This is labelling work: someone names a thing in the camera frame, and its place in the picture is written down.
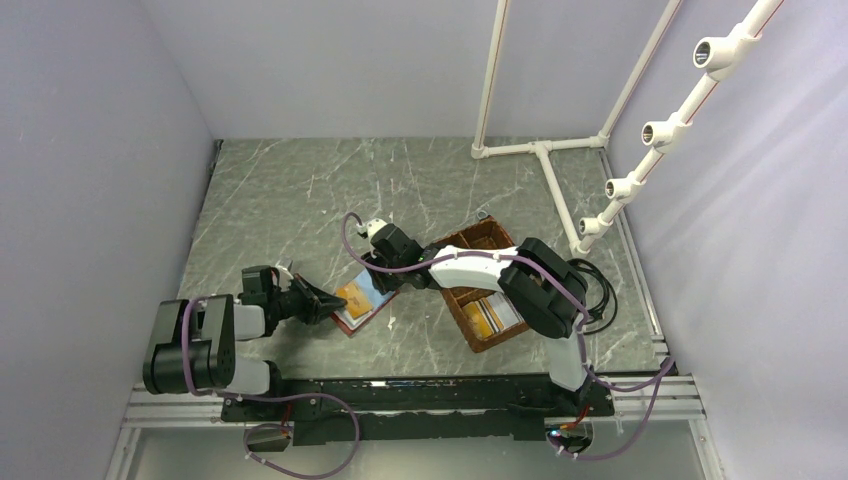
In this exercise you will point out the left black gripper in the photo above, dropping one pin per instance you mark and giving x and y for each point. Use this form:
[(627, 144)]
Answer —
[(316, 303)]

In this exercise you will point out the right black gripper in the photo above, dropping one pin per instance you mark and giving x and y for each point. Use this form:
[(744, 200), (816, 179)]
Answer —
[(384, 285)]

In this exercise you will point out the red leather card holder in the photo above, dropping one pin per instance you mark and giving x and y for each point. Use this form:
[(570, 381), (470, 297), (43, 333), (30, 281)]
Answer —
[(379, 300)]

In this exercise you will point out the orange credit card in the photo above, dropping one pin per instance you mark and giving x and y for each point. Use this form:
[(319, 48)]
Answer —
[(357, 302)]

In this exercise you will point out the white card stack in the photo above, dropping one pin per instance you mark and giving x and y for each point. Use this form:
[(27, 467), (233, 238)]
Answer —
[(491, 316)]

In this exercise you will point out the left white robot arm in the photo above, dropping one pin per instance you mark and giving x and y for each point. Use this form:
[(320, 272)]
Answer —
[(193, 345)]

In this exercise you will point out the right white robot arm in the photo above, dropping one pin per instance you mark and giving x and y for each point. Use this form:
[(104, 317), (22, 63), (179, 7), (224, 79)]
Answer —
[(546, 291)]

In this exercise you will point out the brown woven basket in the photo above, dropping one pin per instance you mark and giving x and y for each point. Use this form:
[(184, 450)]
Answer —
[(485, 235)]

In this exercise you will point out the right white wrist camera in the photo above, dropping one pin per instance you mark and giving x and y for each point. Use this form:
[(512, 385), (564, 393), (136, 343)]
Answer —
[(368, 229)]

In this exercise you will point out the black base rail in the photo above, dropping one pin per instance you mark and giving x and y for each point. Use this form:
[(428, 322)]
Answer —
[(518, 406)]

